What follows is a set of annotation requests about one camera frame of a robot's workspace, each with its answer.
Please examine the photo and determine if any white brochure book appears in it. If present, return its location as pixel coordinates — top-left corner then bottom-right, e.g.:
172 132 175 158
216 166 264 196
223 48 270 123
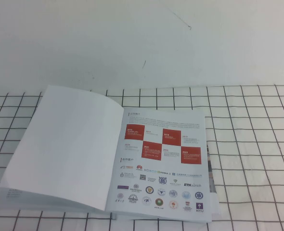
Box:
0 84 221 223

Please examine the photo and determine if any white black-grid tablecloth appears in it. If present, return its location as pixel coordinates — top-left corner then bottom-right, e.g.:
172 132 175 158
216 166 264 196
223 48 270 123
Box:
0 84 284 231

